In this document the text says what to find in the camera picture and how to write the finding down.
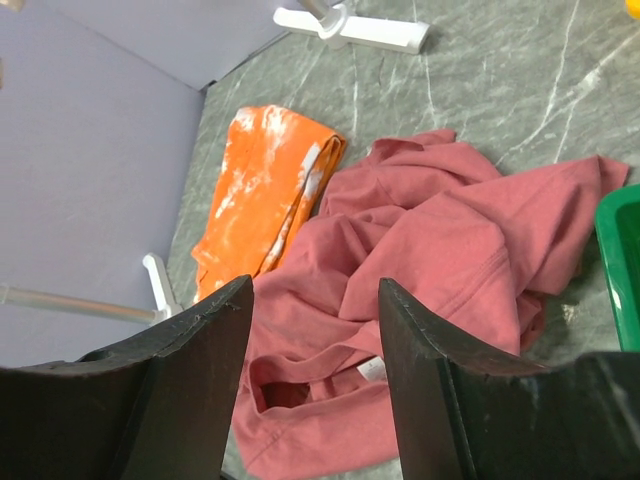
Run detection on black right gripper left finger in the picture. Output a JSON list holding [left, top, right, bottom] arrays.
[[1, 275, 254, 479]]

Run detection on yellow plastic tray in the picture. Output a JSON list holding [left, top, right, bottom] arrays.
[[625, 0, 640, 20]]

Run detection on green plastic tray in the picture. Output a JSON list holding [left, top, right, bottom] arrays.
[[595, 185, 640, 352]]

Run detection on orange white folded shirt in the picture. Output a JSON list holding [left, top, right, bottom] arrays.
[[192, 105, 346, 300]]

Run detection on silver white clothes rack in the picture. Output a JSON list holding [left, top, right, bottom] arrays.
[[1, 1, 430, 325]]

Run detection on pink t shirt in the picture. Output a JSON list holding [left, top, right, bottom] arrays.
[[232, 129, 630, 479]]

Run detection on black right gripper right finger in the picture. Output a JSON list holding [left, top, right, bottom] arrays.
[[378, 278, 639, 479]]

